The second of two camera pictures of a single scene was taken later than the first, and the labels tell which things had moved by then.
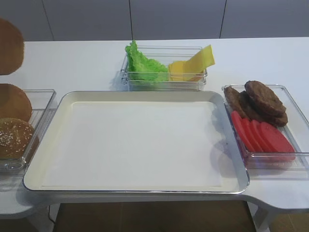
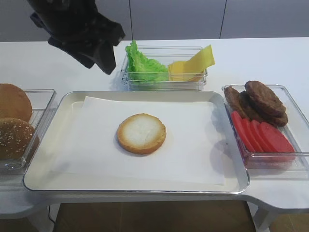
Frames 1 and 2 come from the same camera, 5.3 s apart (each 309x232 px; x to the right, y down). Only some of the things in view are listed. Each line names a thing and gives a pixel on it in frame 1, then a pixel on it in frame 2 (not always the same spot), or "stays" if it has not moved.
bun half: x=11 y=48 to x=141 y=133
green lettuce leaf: x=141 y=68 stays
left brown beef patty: x=233 y=98 stays
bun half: x=14 y=103 stays
